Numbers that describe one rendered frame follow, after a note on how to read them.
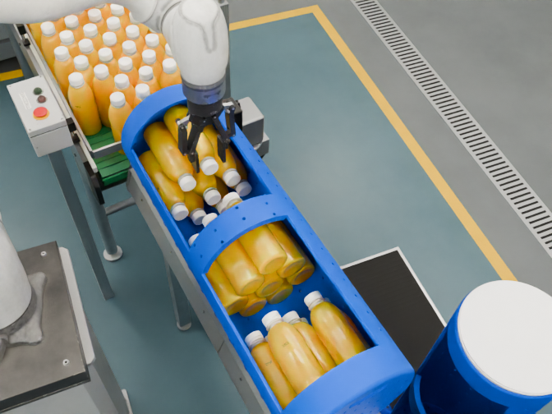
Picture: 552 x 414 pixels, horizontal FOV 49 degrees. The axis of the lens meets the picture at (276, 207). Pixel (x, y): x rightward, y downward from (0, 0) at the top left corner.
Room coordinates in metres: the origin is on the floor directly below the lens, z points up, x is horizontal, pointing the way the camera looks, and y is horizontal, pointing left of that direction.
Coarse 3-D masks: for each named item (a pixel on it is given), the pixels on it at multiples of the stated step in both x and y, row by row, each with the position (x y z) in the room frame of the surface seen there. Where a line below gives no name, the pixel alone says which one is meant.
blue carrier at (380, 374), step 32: (160, 96) 1.07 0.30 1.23; (128, 128) 1.01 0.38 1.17; (224, 128) 1.00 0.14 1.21; (256, 160) 0.92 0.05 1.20; (256, 192) 0.95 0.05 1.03; (192, 224) 0.88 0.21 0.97; (224, 224) 0.71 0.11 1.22; (256, 224) 0.71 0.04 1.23; (288, 224) 0.84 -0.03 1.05; (192, 256) 0.68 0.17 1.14; (320, 256) 0.66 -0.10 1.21; (320, 288) 0.69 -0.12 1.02; (352, 288) 0.61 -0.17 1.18; (224, 320) 0.54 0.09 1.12; (256, 320) 0.62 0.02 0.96; (352, 320) 0.60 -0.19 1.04; (384, 352) 0.46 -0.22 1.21; (256, 384) 0.42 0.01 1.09; (320, 384) 0.39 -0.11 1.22; (352, 384) 0.39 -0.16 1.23; (384, 384) 0.40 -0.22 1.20
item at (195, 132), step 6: (204, 120) 0.90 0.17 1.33; (192, 126) 0.91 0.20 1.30; (198, 126) 0.90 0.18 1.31; (204, 126) 0.90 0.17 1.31; (192, 132) 0.91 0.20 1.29; (198, 132) 0.89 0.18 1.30; (192, 138) 0.90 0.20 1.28; (198, 138) 0.90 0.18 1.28; (192, 144) 0.89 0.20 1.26; (192, 150) 0.89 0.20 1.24
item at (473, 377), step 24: (456, 312) 0.66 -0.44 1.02; (456, 336) 0.60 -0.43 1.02; (432, 360) 0.72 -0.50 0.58; (456, 360) 0.56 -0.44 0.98; (432, 384) 0.74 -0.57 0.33; (456, 384) 0.73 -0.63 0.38; (480, 384) 0.50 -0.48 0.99; (408, 408) 0.71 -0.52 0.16; (432, 408) 0.72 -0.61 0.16; (456, 408) 0.70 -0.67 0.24; (480, 408) 0.66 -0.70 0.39; (504, 408) 0.47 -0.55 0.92; (528, 408) 0.47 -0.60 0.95
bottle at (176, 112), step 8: (168, 112) 1.06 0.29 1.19; (176, 112) 1.06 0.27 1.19; (184, 112) 1.06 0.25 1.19; (168, 120) 1.04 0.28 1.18; (168, 128) 1.03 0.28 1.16; (176, 128) 1.01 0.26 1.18; (176, 136) 1.00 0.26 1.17; (200, 136) 0.98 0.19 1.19; (200, 144) 0.96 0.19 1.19; (208, 144) 0.97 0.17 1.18; (200, 152) 0.94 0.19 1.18; (208, 152) 0.95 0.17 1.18; (200, 160) 0.93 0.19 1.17; (200, 168) 0.92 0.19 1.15
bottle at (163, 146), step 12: (144, 132) 1.04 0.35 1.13; (156, 132) 1.03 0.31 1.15; (168, 132) 1.03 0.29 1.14; (156, 144) 0.99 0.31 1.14; (168, 144) 0.99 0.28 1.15; (156, 156) 0.97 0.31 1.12; (168, 156) 0.95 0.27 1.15; (180, 156) 0.95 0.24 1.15; (168, 168) 0.92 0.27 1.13; (180, 168) 0.92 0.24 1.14; (180, 180) 0.90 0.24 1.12
